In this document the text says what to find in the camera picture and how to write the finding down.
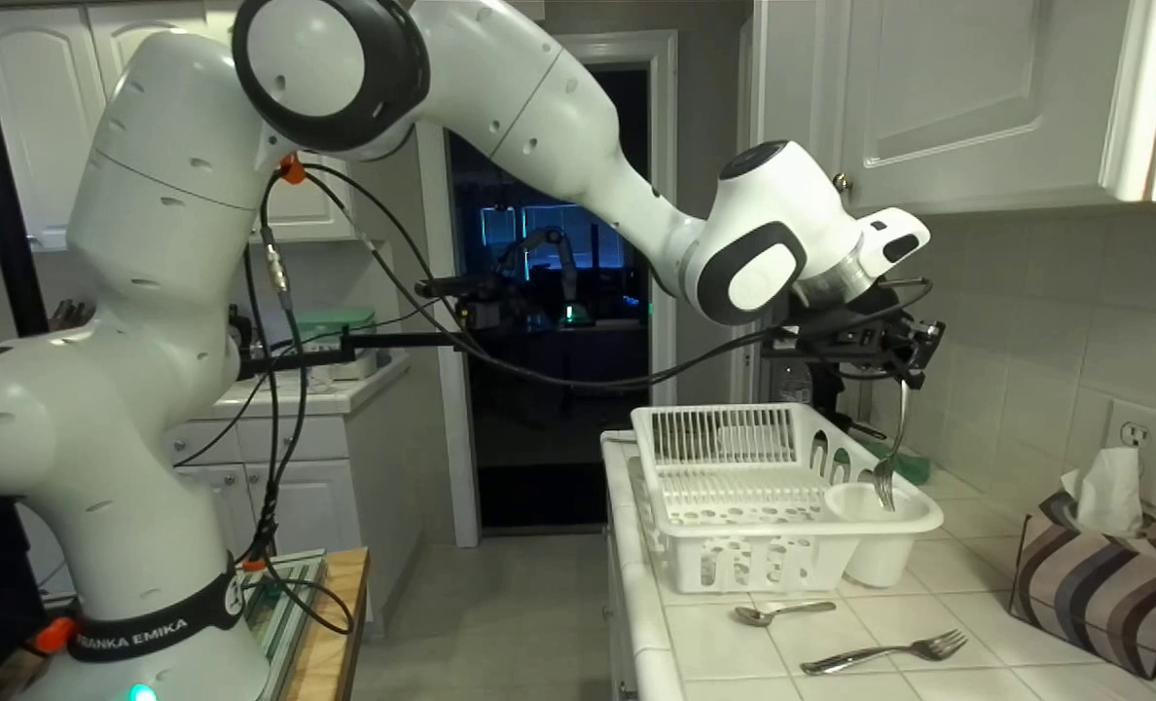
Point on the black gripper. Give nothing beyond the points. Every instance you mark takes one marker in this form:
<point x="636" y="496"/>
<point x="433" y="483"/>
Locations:
<point x="891" y="343"/>

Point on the silver fork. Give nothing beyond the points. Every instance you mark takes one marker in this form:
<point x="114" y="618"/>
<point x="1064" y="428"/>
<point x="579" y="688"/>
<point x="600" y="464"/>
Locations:
<point x="930" y="648"/>
<point x="886" y="474"/>

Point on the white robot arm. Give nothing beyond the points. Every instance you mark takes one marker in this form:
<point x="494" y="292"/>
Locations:
<point x="171" y="183"/>

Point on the white plastic dish rack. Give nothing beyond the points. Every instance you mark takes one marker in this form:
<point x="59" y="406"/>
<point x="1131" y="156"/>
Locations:
<point x="733" y="496"/>

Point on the silver spoon on counter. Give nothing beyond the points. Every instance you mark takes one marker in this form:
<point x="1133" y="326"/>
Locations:
<point x="770" y="614"/>

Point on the green sponge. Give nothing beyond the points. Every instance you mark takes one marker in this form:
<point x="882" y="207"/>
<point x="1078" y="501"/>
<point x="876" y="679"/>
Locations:
<point x="910" y="464"/>

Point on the white utensil cup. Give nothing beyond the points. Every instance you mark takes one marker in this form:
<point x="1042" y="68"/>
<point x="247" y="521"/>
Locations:
<point x="886" y="522"/>

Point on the white upper cabinets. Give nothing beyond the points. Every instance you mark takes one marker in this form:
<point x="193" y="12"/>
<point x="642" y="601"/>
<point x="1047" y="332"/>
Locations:
<point x="955" y="107"/>

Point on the striped tissue box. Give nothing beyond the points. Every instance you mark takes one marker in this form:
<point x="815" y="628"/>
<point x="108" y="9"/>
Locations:
<point x="1086" y="564"/>

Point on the white lower cabinet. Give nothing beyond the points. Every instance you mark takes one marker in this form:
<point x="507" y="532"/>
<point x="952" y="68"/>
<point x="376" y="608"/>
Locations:
<point x="353" y="475"/>

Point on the wooden table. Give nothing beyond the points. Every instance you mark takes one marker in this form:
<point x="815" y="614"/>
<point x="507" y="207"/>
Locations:
<point x="295" y="635"/>

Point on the white wall outlet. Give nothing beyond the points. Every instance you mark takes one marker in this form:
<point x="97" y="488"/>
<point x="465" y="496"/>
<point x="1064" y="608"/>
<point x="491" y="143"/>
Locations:
<point x="1133" y="426"/>

